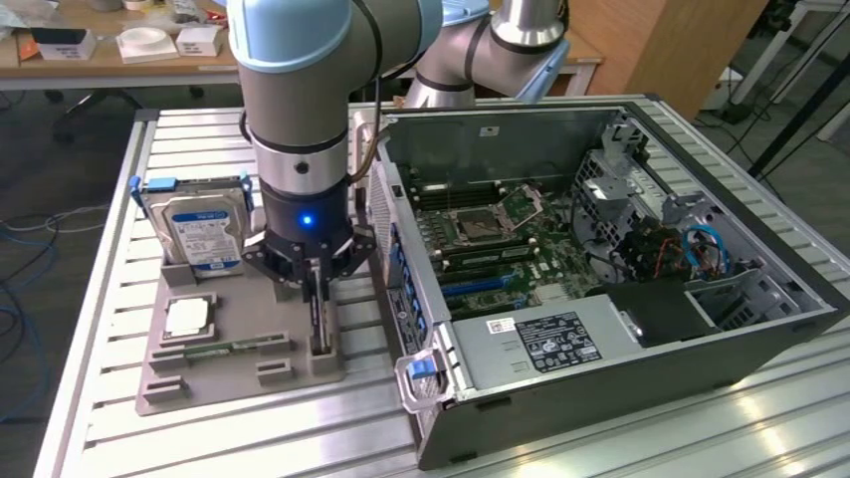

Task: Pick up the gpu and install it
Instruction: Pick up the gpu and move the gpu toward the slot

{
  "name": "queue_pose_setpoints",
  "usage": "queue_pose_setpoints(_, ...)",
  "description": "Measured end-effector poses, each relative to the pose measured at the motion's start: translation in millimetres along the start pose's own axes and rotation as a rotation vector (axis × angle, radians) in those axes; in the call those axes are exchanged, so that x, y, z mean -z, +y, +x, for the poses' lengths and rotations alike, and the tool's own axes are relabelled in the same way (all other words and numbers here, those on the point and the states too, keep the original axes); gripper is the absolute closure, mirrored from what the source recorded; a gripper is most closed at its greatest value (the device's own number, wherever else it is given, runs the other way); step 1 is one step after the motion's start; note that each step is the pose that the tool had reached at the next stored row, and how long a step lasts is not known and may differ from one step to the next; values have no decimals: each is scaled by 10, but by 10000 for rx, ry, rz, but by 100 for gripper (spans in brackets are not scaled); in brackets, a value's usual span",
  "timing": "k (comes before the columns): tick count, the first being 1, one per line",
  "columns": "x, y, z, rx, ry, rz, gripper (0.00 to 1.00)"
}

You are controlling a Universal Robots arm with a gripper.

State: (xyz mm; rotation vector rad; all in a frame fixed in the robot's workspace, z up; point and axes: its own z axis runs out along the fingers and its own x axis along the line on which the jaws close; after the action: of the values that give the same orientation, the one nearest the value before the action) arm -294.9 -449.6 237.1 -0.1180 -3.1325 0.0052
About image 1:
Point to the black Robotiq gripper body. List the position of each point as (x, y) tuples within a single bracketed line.
[(305, 214)]

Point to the low-profile NVIDIA graphics card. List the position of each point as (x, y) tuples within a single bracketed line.
[(320, 323)]

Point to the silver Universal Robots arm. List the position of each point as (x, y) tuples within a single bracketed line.
[(299, 99)]

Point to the grey parts rack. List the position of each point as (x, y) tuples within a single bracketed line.
[(245, 318)]

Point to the silver CPU chip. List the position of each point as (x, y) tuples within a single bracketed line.
[(186, 317)]

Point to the green RAM stick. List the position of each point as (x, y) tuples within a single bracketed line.
[(228, 345), (487, 259)]

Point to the CPU socket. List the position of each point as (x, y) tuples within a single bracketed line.
[(479, 226)]

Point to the blue expansion slot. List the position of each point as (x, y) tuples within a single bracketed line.
[(475, 286)]

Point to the blue case release latch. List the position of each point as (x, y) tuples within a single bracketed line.
[(420, 371)]

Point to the metal socket cover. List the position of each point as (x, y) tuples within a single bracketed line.
[(531, 189)]

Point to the grey power supply unit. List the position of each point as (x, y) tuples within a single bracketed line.
[(484, 358)]

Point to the green motherboard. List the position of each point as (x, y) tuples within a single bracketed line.
[(553, 251)]

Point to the white paper label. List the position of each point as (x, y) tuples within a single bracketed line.
[(217, 67)]

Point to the white cardboard box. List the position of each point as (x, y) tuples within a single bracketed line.
[(197, 42)]

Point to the perforated metal drive cage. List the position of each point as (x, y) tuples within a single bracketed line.
[(604, 189)]

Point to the black office chair base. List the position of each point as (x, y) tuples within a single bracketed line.
[(64, 130)]

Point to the white round holder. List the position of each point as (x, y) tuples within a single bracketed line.
[(145, 47)]

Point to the wooden desk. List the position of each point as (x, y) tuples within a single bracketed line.
[(98, 70)]

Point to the black open PC case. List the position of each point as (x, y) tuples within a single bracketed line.
[(597, 413)]

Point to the white box with black lid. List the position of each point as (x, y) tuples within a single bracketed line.
[(66, 50)]

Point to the clear plastic bag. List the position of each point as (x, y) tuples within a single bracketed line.
[(20, 20)]

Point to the metal disk bay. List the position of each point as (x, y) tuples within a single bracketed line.
[(743, 294)]

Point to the black tripod stand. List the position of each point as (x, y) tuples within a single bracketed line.
[(760, 167)]

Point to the wooden cabinet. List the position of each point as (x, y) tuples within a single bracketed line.
[(689, 60)]

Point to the white floor bin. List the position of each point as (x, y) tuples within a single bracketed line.
[(720, 89)]

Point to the hard disk with blue bracket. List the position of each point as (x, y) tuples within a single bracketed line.
[(198, 234)]

